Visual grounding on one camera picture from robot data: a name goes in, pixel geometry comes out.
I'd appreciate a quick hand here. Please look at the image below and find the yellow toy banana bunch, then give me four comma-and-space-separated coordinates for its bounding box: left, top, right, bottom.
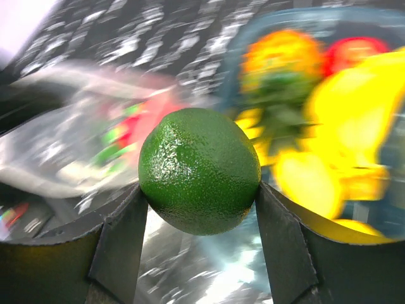
237, 48, 404, 235

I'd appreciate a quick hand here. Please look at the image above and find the green toy lime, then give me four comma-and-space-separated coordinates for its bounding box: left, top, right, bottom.
138, 108, 261, 236

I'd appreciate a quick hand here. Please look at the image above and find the teal transparent plastic tray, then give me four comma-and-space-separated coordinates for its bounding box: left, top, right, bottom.
219, 7, 404, 244

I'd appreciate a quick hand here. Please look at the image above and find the red toy pepper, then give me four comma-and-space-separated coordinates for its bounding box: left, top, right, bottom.
94, 93, 189, 173

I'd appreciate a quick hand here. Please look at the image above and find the toy pineapple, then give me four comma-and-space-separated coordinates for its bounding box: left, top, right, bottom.
238, 29, 324, 154

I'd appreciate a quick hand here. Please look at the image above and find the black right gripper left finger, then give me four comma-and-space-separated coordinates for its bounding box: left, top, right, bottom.
1, 184, 147, 303

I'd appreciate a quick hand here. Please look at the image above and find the clear polka-dot zip bag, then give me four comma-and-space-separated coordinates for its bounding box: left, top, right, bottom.
1, 61, 218, 198

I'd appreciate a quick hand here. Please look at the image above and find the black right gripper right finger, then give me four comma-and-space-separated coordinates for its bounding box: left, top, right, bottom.
256, 182, 404, 303

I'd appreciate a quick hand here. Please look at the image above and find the red toy apple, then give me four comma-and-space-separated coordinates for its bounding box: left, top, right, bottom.
323, 36, 390, 77

